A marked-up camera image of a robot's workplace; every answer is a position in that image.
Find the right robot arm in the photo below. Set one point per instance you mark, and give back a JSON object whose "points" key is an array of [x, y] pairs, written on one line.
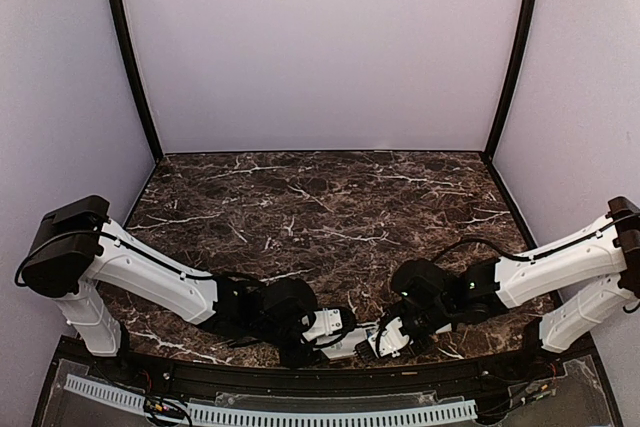
{"points": [[603, 257]]}

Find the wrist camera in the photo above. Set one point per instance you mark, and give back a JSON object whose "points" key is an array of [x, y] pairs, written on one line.
{"points": [[327, 327], [387, 338]]}

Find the left black frame post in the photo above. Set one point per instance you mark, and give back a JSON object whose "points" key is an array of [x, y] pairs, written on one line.
{"points": [[128, 57]]}

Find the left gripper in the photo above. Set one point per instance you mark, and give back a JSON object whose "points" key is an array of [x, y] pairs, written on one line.
{"points": [[302, 359]]}

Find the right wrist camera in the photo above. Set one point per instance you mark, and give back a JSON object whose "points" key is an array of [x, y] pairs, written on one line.
{"points": [[387, 338]]}

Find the right black frame post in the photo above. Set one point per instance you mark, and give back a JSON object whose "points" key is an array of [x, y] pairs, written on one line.
{"points": [[516, 58]]}

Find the black front table rail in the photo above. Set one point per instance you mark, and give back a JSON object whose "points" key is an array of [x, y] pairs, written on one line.
{"points": [[437, 371]]}

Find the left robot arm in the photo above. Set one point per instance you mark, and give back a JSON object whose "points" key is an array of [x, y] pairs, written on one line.
{"points": [[78, 246]]}

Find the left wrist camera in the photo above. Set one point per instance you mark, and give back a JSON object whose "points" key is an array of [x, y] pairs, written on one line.
{"points": [[327, 327]]}

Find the white remote control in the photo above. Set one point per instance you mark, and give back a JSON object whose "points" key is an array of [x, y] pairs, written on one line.
{"points": [[345, 348]]}

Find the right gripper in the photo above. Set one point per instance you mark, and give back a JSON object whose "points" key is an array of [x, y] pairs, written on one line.
{"points": [[422, 347]]}

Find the black frame post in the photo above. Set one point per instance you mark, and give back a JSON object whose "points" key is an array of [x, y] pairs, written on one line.
{"points": [[516, 58], [128, 57]]}

